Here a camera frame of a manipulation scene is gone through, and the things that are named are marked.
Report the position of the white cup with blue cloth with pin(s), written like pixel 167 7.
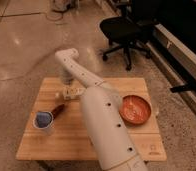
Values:
pixel 43 122

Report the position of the orange ceramic bowl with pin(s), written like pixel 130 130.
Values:
pixel 135 109

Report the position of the red brown spoon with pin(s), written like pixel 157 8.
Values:
pixel 57 110

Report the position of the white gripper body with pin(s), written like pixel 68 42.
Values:
pixel 65 76

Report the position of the black office chair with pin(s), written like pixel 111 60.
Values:
pixel 136 23

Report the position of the wooden table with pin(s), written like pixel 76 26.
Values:
pixel 69 139

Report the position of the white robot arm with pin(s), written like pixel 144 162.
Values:
pixel 100 104

